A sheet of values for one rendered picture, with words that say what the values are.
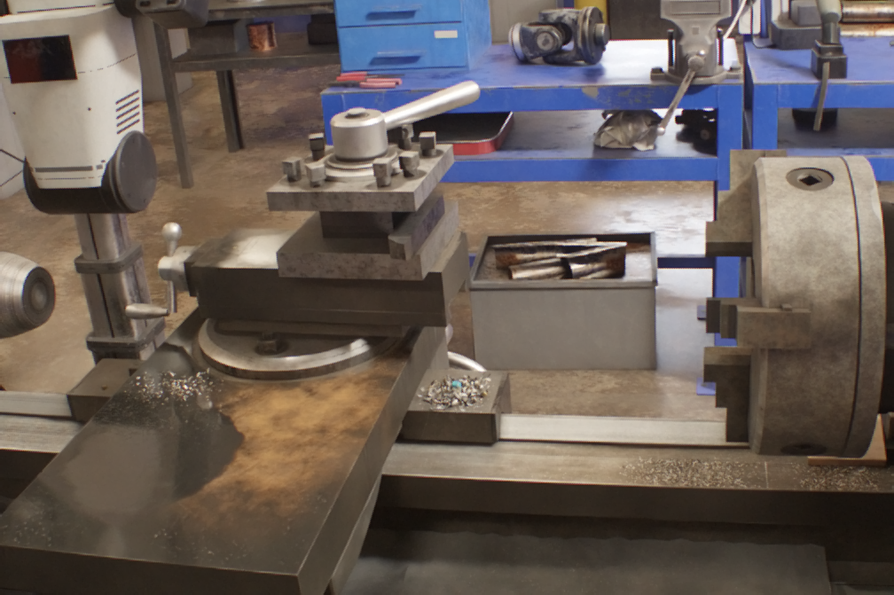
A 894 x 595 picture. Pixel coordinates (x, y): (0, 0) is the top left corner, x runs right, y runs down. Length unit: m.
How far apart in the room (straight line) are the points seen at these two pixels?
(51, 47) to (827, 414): 1.50
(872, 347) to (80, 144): 1.51
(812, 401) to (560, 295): 2.18
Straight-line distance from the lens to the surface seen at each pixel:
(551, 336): 3.02
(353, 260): 1.14
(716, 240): 0.93
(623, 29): 6.40
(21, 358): 3.70
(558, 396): 2.94
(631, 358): 3.05
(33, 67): 2.00
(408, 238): 1.09
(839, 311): 0.80
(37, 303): 1.11
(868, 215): 0.82
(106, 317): 2.16
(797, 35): 2.99
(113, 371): 1.42
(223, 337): 1.27
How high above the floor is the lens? 1.48
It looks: 24 degrees down
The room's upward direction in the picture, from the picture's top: 5 degrees counter-clockwise
